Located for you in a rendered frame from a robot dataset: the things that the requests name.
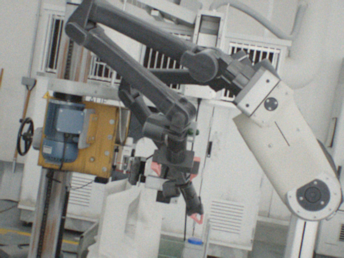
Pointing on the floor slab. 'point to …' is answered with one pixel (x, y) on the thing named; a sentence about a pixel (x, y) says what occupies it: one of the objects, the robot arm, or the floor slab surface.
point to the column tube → (81, 61)
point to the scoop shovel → (13, 169)
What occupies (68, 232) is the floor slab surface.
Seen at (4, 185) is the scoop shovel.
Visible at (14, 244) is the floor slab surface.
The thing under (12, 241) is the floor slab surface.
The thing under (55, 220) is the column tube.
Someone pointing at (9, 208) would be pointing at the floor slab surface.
